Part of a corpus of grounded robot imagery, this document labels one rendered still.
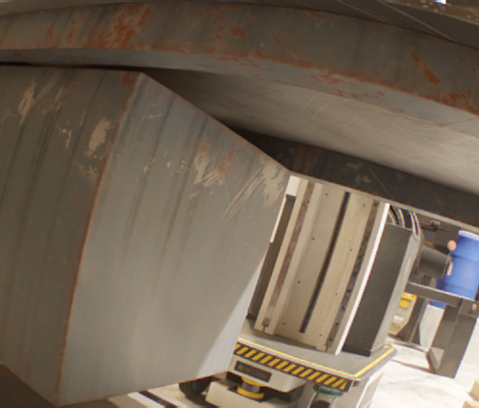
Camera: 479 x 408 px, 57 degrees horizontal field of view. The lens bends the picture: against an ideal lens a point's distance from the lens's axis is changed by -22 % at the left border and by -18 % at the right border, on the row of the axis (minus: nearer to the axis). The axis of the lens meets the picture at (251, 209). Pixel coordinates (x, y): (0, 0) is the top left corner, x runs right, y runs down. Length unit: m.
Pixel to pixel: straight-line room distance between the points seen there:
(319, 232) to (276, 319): 0.35
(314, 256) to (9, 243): 1.44
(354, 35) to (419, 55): 0.06
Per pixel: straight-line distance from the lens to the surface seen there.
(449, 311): 4.84
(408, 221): 2.80
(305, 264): 1.94
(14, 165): 0.68
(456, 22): 0.37
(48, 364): 0.61
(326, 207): 1.94
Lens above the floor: 0.66
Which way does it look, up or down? 2 degrees up
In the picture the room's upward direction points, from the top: 17 degrees clockwise
